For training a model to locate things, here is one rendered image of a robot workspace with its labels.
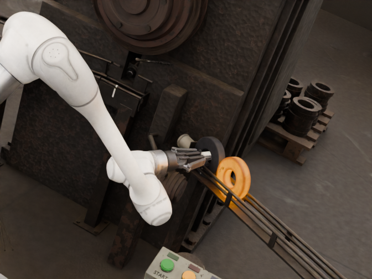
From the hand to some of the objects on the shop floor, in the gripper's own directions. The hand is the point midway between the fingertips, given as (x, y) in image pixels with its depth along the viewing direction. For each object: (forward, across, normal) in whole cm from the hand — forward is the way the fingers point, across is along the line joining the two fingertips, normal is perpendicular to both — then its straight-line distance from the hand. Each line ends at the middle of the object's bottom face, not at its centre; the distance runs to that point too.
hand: (208, 155), depth 230 cm
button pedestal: (-40, +45, -68) cm, 91 cm away
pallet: (+154, -149, -84) cm, 230 cm away
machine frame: (+17, -77, -73) cm, 108 cm away
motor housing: (-11, -18, -71) cm, 74 cm away
